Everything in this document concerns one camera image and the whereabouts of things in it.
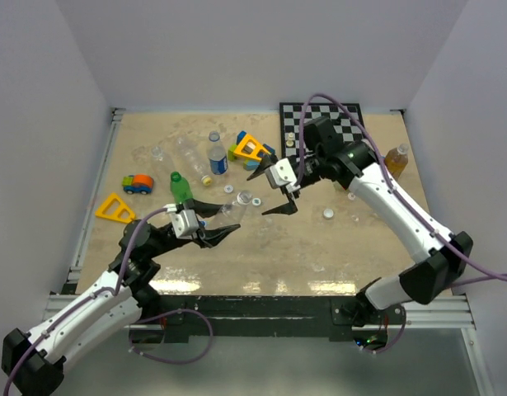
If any black table edge rail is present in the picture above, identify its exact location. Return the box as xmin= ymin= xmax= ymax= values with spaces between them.
xmin=46 ymin=280 xmax=476 ymax=346

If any brown tea bottle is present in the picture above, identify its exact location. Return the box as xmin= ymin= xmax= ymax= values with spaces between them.
xmin=384 ymin=144 xmax=409 ymax=180

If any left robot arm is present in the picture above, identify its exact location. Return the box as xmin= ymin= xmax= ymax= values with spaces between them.
xmin=2 ymin=199 xmax=240 ymax=395

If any orange blue toy car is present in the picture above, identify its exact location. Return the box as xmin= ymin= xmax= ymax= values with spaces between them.
xmin=121 ymin=174 xmax=154 ymax=195

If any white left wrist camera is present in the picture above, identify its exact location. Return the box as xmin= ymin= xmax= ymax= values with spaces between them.
xmin=163 ymin=204 xmax=200 ymax=239

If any green plastic bottle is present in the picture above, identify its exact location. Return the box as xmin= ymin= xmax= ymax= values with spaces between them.
xmin=170 ymin=172 xmax=194 ymax=204

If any blue purple toy block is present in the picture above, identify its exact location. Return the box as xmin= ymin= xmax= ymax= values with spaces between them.
xmin=261 ymin=144 xmax=276 ymax=157

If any Pepsi label clear bottle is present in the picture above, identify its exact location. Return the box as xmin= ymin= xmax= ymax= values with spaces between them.
xmin=207 ymin=131 xmax=228 ymax=175

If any yellow triangle toy block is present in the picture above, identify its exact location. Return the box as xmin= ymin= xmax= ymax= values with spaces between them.
xmin=235 ymin=133 xmax=263 ymax=162

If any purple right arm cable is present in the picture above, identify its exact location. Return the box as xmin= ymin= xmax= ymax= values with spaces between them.
xmin=296 ymin=93 xmax=507 ymax=356

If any clear bottle white cap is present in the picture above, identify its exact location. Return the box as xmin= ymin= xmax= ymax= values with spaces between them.
xmin=211 ymin=189 xmax=254 ymax=232

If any clear bottle yellow cap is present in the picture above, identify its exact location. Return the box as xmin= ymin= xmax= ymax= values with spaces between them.
xmin=176 ymin=136 xmax=213 ymax=186

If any teal green toy block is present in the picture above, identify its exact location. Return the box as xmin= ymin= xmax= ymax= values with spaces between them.
xmin=242 ymin=160 xmax=260 ymax=172

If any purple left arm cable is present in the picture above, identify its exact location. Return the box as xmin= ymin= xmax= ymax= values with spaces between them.
xmin=2 ymin=205 xmax=215 ymax=396

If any clear bottle far left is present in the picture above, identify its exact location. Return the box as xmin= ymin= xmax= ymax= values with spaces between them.
xmin=151 ymin=146 xmax=165 ymax=162

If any black white chessboard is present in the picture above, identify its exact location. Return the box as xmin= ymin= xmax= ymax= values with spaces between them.
xmin=279 ymin=102 xmax=364 ymax=157

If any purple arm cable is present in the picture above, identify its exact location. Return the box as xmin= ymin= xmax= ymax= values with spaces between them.
xmin=2 ymin=205 xmax=215 ymax=396
xmin=296 ymin=93 xmax=507 ymax=356

